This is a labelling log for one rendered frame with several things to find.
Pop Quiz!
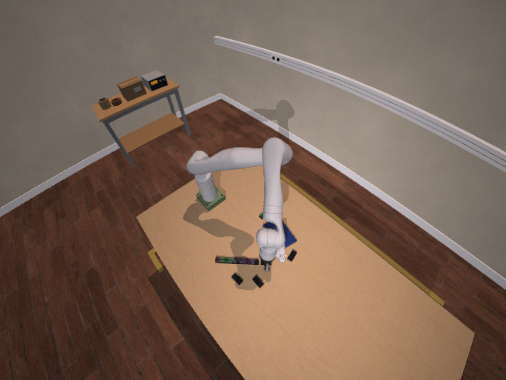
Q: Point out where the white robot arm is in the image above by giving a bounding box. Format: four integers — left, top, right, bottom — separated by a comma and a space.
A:
186, 137, 293, 263

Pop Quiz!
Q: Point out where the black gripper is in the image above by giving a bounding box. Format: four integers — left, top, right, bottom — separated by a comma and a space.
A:
259, 253, 276, 271

